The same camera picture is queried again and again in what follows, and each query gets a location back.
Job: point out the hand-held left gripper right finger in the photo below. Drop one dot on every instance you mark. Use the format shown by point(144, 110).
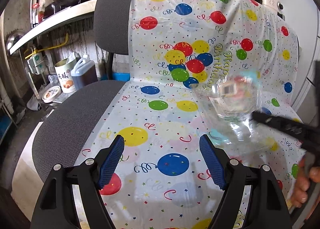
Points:
point(212, 164)

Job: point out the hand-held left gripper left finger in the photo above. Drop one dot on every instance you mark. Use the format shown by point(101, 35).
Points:
point(112, 161)

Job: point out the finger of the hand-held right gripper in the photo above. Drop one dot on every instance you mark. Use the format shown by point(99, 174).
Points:
point(275, 122)

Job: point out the clear plastic packet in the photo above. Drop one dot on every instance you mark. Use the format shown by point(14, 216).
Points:
point(230, 108)

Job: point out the person's right hand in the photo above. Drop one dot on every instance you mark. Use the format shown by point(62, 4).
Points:
point(301, 189)

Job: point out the black mesh office chair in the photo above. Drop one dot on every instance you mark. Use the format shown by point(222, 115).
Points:
point(75, 118)

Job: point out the balloon print plastic sheet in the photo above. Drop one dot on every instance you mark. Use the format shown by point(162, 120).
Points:
point(175, 118)

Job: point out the blue plastic box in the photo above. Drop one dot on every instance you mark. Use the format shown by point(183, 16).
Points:
point(121, 76)

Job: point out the round tin lid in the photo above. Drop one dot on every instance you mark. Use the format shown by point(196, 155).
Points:
point(51, 93)

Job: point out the clear oil jug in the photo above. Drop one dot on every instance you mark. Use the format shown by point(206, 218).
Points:
point(83, 73)

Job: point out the cream tin can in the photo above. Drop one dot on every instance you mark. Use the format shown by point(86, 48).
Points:
point(65, 78)

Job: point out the white gas valve box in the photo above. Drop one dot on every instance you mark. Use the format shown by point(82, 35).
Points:
point(37, 60)

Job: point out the white stone counter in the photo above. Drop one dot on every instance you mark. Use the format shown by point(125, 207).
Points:
point(50, 23)

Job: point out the steel ladle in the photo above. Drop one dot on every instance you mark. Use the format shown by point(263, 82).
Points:
point(13, 40)

